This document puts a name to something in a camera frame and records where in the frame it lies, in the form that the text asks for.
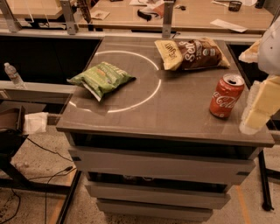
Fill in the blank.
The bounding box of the black mesh cup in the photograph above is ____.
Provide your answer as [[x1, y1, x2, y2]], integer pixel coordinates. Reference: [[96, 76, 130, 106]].
[[228, 1, 242, 12]]

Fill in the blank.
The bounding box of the clear plastic water bottle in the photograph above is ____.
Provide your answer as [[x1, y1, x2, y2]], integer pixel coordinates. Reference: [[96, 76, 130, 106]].
[[4, 62, 25, 89]]

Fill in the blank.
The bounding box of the white paper sheet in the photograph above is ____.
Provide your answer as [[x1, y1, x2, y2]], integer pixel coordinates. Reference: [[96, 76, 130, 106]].
[[211, 19, 247, 32]]

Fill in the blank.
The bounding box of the green jalapeno chip bag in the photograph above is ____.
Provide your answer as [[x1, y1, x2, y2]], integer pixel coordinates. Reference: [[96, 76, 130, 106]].
[[67, 61, 135, 102]]

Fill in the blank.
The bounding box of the wooden back desk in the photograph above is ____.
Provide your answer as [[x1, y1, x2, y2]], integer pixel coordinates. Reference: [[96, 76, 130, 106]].
[[90, 0, 273, 34]]

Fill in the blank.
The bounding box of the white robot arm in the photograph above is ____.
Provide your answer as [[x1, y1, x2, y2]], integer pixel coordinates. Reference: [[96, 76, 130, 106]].
[[239, 17, 280, 135]]

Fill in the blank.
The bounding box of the black floor cable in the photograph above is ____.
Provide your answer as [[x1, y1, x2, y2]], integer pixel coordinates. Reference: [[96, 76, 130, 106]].
[[0, 136, 77, 224]]

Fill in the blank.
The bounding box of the brown chip bag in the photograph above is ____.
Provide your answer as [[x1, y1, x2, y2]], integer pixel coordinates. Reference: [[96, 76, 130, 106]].
[[155, 38, 230, 71]]

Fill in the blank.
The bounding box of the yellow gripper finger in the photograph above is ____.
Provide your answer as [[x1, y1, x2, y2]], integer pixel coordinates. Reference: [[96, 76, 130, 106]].
[[239, 75, 280, 135], [239, 39, 261, 63]]

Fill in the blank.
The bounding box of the red cola can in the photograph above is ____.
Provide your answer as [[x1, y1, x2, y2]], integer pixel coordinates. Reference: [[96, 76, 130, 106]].
[[209, 73, 245, 119]]

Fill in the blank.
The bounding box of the grey drawer cabinet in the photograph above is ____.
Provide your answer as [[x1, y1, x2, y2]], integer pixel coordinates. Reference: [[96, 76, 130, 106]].
[[57, 37, 274, 221]]

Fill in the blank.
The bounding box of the white crumpled cloth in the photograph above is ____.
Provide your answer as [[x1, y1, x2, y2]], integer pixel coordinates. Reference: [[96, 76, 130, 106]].
[[23, 112, 47, 135]]

